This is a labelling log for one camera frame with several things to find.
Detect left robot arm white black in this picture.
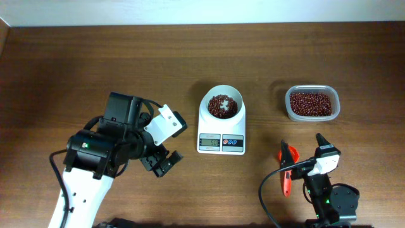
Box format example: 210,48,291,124
49,92,187,227

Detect red beans in bowl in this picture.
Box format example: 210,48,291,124
208,94,238,119

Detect clear plastic container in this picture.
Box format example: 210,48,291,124
285,85,340,122

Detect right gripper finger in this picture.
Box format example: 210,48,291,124
280,140,294,172
316,133,332,147

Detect orange measuring scoop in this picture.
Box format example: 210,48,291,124
278,146,299,198

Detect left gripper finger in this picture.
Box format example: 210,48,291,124
153,163,168,178
160,151,183,173

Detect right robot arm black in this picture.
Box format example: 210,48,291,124
280,133,360,228

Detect white round bowl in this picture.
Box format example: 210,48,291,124
200,85,245,122

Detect white digital kitchen scale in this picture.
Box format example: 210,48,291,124
197,94,247,155

